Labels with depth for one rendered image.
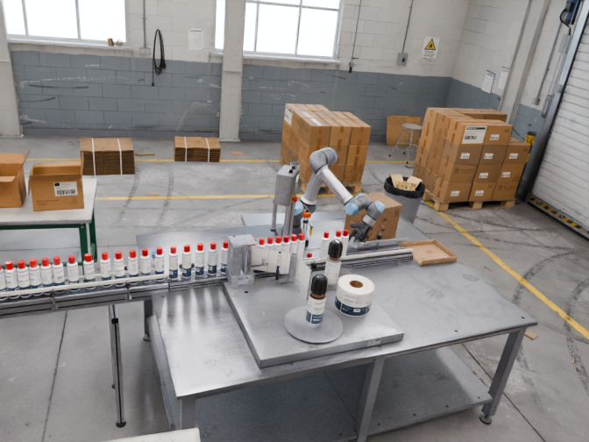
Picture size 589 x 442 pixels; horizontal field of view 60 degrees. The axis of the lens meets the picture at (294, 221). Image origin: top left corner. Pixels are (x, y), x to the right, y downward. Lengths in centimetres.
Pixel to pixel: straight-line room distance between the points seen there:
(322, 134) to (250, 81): 231
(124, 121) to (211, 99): 137
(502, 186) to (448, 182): 85
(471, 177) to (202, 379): 502
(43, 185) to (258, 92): 500
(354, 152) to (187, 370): 464
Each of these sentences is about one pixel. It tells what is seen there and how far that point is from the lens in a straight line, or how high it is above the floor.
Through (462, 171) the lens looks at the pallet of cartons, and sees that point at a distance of 663.
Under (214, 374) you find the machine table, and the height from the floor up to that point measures 83.
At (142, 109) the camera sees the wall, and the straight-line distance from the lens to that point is 825.
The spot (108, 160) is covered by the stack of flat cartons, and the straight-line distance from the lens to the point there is 680.
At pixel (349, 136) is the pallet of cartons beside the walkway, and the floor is 76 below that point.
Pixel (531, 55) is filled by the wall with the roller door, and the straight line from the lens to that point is 811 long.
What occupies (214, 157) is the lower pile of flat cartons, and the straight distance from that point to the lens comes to 736.
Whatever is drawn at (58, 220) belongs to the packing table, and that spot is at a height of 78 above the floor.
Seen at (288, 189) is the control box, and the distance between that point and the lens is 293.
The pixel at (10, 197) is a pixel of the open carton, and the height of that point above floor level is 86.
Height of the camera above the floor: 249
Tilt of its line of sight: 26 degrees down
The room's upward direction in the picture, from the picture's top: 7 degrees clockwise
